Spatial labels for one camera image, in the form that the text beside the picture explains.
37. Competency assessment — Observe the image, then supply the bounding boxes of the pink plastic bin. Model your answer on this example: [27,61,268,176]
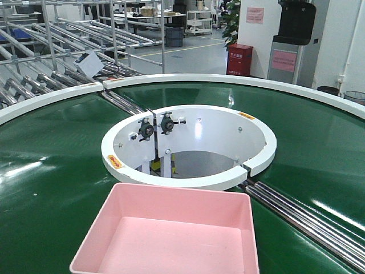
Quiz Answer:
[70,183,259,273]

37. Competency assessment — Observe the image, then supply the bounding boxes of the white shelf cart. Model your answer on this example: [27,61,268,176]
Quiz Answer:
[186,10,212,35]

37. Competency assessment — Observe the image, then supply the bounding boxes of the white outer conveyor rim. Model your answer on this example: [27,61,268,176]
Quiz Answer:
[1,74,364,124]

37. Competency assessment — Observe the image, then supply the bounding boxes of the steel transfer rollers left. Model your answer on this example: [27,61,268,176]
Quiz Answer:
[99,91,147,115]

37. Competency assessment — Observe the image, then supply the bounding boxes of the steel transfer rollers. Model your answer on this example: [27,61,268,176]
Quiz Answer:
[99,91,147,115]
[244,179,364,273]

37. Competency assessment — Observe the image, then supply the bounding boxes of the red fire extinguisher cabinet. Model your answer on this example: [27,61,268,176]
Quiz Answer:
[226,43,253,76]

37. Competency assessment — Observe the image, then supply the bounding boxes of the white control box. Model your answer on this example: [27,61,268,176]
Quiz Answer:
[73,50,104,78]

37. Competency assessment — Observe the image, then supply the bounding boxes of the green potted plant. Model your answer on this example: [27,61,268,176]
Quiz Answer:
[222,0,241,50]

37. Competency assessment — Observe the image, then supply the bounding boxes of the green circular conveyor belt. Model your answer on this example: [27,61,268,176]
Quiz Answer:
[1,82,364,273]

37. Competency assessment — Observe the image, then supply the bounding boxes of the grey water dispenser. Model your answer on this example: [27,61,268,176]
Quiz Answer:
[267,1,316,83]

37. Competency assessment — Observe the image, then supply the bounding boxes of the metal roller rack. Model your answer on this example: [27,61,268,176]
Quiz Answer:
[1,1,165,108]

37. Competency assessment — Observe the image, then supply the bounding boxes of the steel transfer rollers right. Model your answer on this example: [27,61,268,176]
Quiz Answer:
[244,179,364,273]

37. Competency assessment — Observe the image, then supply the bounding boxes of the white inner conveyor ring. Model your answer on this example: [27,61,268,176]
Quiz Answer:
[101,104,278,192]

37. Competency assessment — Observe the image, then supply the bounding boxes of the black bearing mount right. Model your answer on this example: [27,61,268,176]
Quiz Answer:
[160,112,186,135]

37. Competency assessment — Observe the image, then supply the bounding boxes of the black bearing mount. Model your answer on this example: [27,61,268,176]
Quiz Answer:
[138,118,154,142]
[160,112,186,135]

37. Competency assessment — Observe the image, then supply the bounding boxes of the black bearing mount left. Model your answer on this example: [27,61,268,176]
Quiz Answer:
[138,118,154,142]

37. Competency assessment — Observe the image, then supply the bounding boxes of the pink wall notice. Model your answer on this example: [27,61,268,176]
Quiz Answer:
[246,7,265,24]

